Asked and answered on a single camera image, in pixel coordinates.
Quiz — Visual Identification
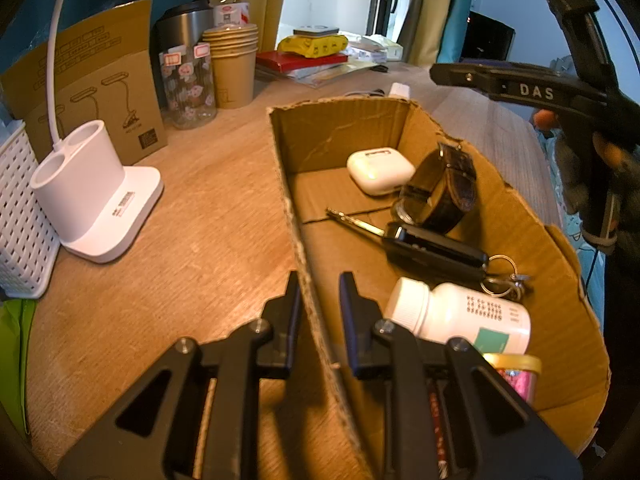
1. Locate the red can with gold lid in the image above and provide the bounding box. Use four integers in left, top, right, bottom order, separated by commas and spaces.
429, 352, 543, 480

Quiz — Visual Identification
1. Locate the cardboard box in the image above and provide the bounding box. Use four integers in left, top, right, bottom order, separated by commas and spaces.
265, 97, 612, 480

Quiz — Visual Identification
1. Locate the white tissue box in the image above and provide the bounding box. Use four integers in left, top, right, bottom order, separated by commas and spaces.
357, 34, 403, 61

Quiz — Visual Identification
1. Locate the white plastic woven basket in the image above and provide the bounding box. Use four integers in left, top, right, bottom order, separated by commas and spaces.
0, 121, 61, 300

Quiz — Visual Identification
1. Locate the white earbuds case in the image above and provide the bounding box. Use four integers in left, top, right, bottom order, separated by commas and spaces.
346, 146, 417, 197

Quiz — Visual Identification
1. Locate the green bag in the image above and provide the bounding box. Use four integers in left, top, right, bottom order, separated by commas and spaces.
0, 299, 37, 441

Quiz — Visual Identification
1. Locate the black wristwatch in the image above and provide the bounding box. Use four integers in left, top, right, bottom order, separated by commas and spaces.
390, 141, 477, 235

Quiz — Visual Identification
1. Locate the stack of brown paper cups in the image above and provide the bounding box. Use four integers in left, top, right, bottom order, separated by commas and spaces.
202, 23, 259, 110

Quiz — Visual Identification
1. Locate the white pill bottle green label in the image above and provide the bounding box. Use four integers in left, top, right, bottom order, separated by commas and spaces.
384, 276, 532, 357

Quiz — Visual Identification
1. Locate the red book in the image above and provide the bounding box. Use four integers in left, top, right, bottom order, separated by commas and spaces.
256, 50, 349, 73

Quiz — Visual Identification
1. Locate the person's right hand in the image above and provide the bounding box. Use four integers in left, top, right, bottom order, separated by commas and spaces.
531, 107, 596, 233

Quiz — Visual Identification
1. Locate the olive curtain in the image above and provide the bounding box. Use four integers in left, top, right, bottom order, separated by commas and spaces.
400, 0, 446, 66

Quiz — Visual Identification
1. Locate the grey headboard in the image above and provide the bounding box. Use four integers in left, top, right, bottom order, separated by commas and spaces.
547, 52, 581, 78

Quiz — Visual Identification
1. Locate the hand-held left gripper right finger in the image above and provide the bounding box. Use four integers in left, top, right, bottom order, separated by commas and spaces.
337, 271, 583, 480

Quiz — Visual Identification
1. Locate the yellow wipes packet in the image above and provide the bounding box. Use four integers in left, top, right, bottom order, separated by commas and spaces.
277, 34, 349, 58

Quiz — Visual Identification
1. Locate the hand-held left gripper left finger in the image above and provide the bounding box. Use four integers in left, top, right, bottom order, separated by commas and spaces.
55, 270, 303, 480

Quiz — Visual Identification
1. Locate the white desk lamp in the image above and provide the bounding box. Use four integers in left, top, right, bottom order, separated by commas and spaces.
29, 0, 165, 264

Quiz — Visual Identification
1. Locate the printed cardboard lamp packaging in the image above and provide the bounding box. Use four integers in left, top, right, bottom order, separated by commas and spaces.
0, 0, 168, 166

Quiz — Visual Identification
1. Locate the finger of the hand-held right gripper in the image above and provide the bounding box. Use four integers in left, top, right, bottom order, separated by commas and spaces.
532, 0, 618, 106
429, 60, 621, 113

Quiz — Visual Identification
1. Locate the narrow teal curtain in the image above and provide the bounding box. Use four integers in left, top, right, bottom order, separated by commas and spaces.
440, 0, 476, 63

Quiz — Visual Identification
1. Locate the black car key with rings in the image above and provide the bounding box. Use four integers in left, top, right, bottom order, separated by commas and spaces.
326, 207, 532, 301

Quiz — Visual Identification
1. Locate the floral printed glass jar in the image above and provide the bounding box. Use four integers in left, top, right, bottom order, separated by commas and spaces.
159, 42, 217, 130

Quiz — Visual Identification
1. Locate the black monitor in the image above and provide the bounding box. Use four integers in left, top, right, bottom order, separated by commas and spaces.
459, 10, 516, 63

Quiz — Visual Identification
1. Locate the pile of papers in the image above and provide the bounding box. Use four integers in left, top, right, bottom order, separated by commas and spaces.
257, 57, 383, 88

